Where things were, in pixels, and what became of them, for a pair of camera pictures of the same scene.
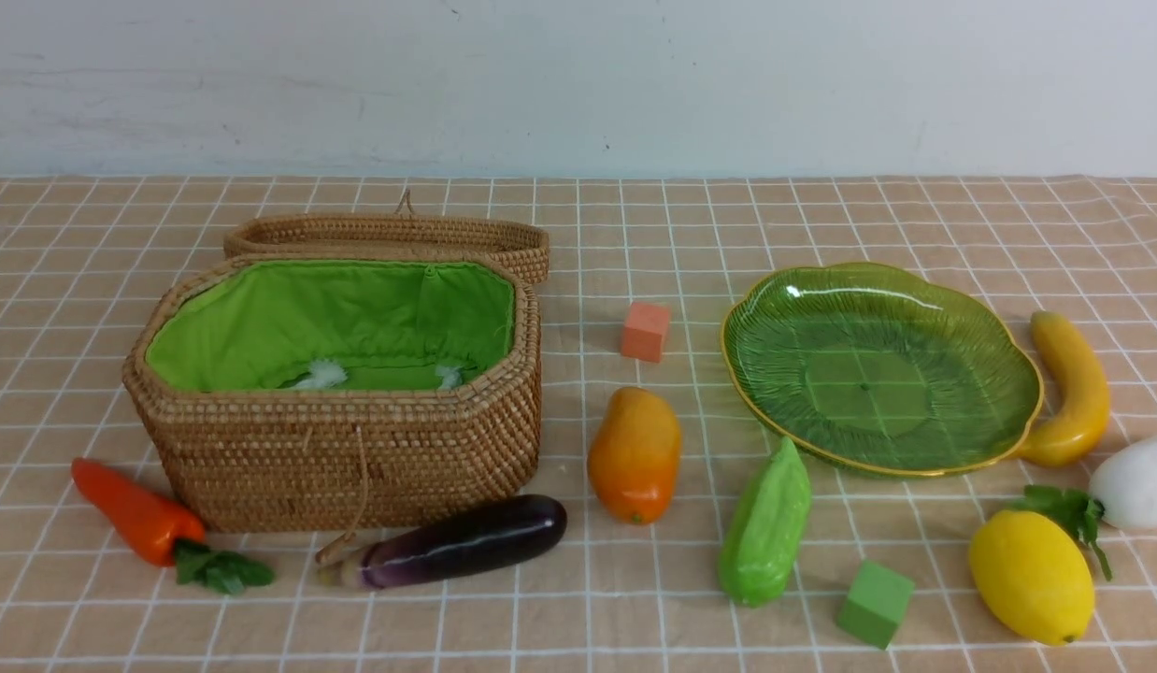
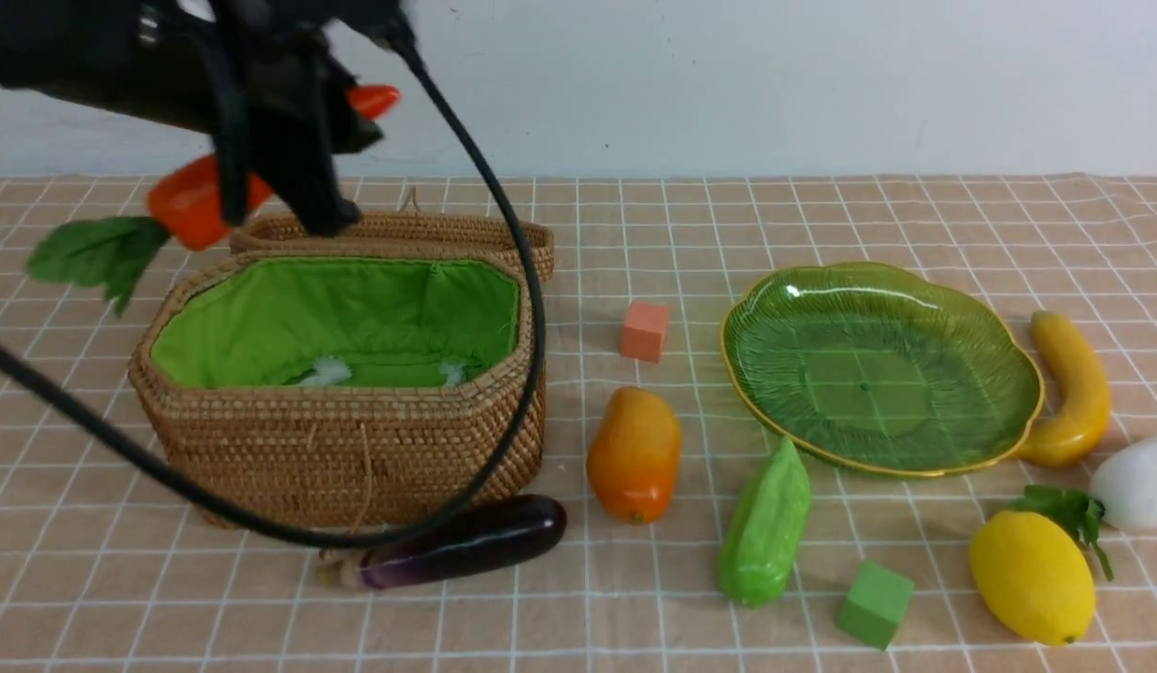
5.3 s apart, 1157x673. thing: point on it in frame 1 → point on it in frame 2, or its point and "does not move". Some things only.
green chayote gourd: x=765 y=533 does not move
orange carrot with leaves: x=166 y=535 → x=190 y=200
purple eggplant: x=488 y=534 does not move
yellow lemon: x=1034 y=576 does not move
